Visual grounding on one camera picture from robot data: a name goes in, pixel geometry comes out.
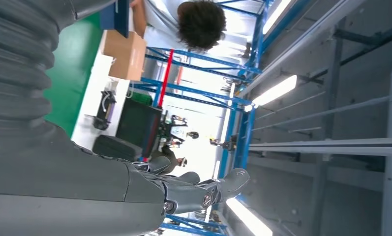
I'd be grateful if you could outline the black carry case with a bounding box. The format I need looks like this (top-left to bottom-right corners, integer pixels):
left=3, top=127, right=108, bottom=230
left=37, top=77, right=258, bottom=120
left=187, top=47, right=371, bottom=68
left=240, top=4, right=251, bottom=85
left=92, top=134, right=144, bottom=163

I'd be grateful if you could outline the black handheld controller with screen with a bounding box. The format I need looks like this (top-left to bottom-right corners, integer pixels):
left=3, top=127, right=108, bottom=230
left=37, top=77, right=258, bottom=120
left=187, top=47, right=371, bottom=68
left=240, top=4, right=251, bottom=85
left=93, top=90, right=117, bottom=131

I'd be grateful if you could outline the large black panel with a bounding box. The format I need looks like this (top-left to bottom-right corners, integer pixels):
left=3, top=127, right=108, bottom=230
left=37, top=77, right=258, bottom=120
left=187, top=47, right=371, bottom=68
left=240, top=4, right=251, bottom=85
left=116, top=97, right=164, bottom=159

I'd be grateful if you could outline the white table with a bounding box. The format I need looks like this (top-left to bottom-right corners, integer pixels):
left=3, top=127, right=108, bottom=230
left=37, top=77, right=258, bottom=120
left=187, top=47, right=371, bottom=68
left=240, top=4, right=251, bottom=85
left=71, top=30, right=134, bottom=152

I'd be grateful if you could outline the person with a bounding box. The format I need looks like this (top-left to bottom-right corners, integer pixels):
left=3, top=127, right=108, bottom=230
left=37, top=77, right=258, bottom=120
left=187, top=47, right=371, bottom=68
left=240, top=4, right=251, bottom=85
left=169, top=125, right=200, bottom=141
left=130, top=0, right=227, bottom=53
left=150, top=145, right=188, bottom=175

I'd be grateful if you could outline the green plastic crate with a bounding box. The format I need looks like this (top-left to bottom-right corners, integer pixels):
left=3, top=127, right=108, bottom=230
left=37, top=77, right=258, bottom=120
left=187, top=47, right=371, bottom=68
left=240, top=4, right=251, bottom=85
left=129, top=92, right=153, bottom=107

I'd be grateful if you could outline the brown cardboard box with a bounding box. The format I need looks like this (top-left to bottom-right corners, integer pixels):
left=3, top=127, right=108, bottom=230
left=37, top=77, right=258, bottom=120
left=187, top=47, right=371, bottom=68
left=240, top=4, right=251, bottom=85
left=101, top=30, right=148, bottom=82

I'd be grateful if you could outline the ceiling strip light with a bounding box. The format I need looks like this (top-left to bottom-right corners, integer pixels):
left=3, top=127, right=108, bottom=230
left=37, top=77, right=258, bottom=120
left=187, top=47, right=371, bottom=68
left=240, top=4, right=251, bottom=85
left=226, top=198, right=274, bottom=236
left=262, top=0, right=293, bottom=35
left=252, top=75, right=298, bottom=107

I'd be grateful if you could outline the blue steel shelving rack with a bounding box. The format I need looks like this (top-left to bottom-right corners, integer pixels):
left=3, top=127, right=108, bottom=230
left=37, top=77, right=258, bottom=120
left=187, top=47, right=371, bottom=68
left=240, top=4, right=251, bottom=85
left=129, top=0, right=271, bottom=236

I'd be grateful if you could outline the red steel post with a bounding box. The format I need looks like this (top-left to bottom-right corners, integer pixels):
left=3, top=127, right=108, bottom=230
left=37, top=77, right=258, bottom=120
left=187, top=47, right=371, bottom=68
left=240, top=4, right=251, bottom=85
left=140, top=49, right=175, bottom=164

